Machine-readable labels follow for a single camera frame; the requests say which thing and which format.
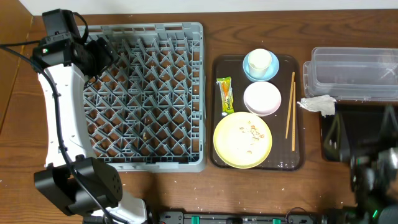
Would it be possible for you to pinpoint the white tissue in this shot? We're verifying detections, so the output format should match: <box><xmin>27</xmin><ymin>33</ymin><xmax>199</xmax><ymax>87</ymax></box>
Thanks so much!
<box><xmin>297</xmin><ymin>95</ymin><xmax>336</xmax><ymax>117</ymax></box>

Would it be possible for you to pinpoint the yellow green snack wrapper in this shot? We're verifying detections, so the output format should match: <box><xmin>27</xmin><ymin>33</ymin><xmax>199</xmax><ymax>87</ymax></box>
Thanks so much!
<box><xmin>216</xmin><ymin>77</ymin><xmax>234</xmax><ymax>116</ymax></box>

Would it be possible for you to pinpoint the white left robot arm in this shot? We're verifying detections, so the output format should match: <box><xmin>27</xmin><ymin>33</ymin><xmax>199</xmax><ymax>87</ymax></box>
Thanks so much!
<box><xmin>31</xmin><ymin>9</ymin><xmax>149</xmax><ymax>223</ymax></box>

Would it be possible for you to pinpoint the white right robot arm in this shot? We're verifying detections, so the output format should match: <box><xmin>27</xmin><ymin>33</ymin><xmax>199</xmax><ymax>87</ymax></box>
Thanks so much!
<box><xmin>319</xmin><ymin>105</ymin><xmax>397</xmax><ymax>223</ymax></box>

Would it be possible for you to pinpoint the black plastic bin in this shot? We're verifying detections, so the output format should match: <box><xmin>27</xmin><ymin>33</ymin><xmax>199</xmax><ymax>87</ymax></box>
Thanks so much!
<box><xmin>319</xmin><ymin>103</ymin><xmax>398</xmax><ymax>162</ymax></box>

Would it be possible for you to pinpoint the gray dish rack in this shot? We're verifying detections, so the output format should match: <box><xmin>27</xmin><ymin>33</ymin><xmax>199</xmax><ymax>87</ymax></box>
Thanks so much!
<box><xmin>79</xmin><ymin>22</ymin><xmax>206</xmax><ymax>172</ymax></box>

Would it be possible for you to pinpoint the clear plastic bin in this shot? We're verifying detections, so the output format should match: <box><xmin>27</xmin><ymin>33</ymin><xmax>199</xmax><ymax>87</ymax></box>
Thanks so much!
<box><xmin>303</xmin><ymin>47</ymin><xmax>397</xmax><ymax>102</ymax></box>

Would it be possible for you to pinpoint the dark brown tray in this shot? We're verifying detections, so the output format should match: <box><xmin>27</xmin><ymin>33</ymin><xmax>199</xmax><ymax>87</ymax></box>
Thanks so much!
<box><xmin>209</xmin><ymin>55</ymin><xmax>305</xmax><ymax>172</ymax></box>

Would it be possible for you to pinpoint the left wooden chopstick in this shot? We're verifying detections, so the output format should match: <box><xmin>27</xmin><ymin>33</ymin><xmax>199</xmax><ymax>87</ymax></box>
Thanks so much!
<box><xmin>285</xmin><ymin>72</ymin><xmax>295</xmax><ymax>139</ymax></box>

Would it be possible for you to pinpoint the pink bowl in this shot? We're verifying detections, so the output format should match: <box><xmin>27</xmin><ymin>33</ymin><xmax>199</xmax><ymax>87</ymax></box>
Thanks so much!
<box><xmin>243</xmin><ymin>82</ymin><xmax>282</xmax><ymax>117</ymax></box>

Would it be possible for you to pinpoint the yellow plate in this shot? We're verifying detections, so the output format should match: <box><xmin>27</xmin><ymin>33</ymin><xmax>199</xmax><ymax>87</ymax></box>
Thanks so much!
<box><xmin>213</xmin><ymin>112</ymin><xmax>272</xmax><ymax>169</ymax></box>

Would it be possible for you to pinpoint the light blue bowl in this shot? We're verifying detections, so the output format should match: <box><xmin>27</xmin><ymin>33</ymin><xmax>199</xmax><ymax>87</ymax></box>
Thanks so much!
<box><xmin>243</xmin><ymin>52</ymin><xmax>279</xmax><ymax>82</ymax></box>

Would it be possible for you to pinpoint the cream plastic cup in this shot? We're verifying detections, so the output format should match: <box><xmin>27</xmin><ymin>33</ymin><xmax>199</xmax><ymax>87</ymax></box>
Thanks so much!
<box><xmin>248</xmin><ymin>49</ymin><xmax>272</xmax><ymax>79</ymax></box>

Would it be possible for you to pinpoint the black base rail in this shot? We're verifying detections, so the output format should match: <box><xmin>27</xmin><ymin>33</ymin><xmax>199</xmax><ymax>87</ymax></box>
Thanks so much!
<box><xmin>145</xmin><ymin>212</ymin><xmax>320</xmax><ymax>224</ymax></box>

